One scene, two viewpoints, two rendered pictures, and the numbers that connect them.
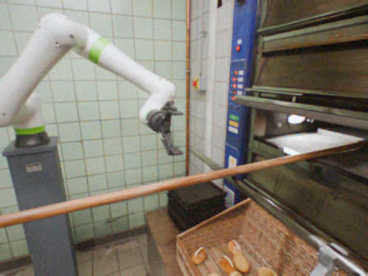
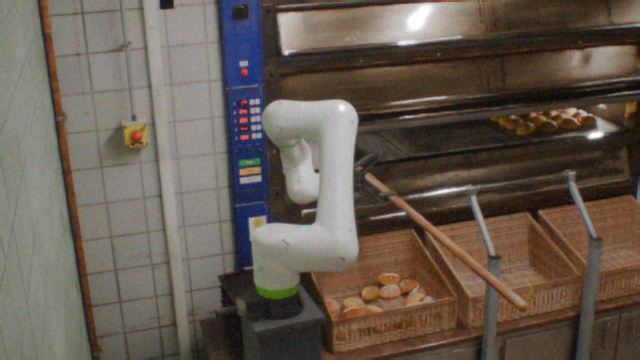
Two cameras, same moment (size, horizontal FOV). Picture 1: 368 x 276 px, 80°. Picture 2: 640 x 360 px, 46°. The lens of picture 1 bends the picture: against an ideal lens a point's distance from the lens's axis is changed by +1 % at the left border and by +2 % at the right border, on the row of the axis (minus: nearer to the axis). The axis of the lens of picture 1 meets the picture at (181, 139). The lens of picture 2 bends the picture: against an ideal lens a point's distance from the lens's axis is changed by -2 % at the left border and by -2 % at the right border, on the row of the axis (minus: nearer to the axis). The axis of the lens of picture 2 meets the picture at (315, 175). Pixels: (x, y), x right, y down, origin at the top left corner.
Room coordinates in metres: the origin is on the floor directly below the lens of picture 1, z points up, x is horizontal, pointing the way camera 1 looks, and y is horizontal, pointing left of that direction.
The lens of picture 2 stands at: (0.74, 2.65, 2.30)
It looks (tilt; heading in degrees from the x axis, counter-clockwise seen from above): 20 degrees down; 275
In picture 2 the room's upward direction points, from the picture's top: 2 degrees counter-clockwise
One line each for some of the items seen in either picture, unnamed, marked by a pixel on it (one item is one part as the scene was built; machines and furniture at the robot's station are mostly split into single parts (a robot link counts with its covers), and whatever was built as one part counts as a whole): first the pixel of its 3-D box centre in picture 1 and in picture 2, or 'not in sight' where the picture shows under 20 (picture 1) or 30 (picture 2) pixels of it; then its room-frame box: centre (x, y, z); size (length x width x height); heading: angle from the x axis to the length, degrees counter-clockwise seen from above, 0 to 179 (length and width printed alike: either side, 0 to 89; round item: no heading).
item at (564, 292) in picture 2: not in sight; (499, 266); (0.21, -0.50, 0.72); 0.56 x 0.49 x 0.28; 22
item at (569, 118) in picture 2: not in sight; (530, 111); (-0.05, -1.36, 1.21); 0.61 x 0.48 x 0.06; 112
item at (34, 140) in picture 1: (33, 134); (259, 301); (1.09, 0.76, 1.23); 0.26 x 0.15 x 0.06; 26
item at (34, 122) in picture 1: (25, 112); (280, 258); (1.03, 0.73, 1.36); 0.16 x 0.13 x 0.19; 1
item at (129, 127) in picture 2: (200, 83); (135, 133); (1.71, -0.14, 1.46); 0.10 x 0.07 x 0.10; 22
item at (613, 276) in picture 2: not in sight; (611, 245); (-0.35, -0.72, 0.72); 0.56 x 0.49 x 0.28; 22
